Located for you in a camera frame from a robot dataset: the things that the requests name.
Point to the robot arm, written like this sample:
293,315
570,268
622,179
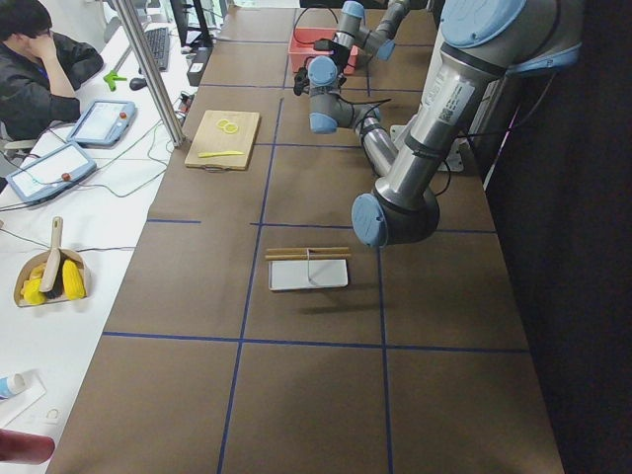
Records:
480,42
378,41

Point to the inner wooden rack rod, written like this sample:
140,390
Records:
307,257

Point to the yellow plastic knife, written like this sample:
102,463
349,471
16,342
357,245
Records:
220,154

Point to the front lemon slice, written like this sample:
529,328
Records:
230,128

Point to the lemon slice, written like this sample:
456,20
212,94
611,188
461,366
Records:
230,128
222,122

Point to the bamboo cutting board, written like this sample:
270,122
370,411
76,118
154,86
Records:
209,138

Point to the rear lemon slice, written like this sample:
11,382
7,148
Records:
222,122

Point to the pink plastic bin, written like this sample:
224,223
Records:
301,45

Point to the far teach pendant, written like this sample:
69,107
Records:
103,124

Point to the teach pendant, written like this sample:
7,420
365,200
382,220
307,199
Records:
103,124
52,174

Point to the black keyboard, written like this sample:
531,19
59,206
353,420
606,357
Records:
158,41

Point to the near teach pendant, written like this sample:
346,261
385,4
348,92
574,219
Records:
52,174

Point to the green plastic tool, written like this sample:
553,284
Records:
112,78

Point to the person in black jacket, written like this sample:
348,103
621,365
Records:
41,71

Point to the red cylinder bottle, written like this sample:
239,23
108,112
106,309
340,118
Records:
22,448

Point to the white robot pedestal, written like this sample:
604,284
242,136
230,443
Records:
454,161

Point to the aluminium frame post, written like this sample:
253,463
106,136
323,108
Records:
140,47

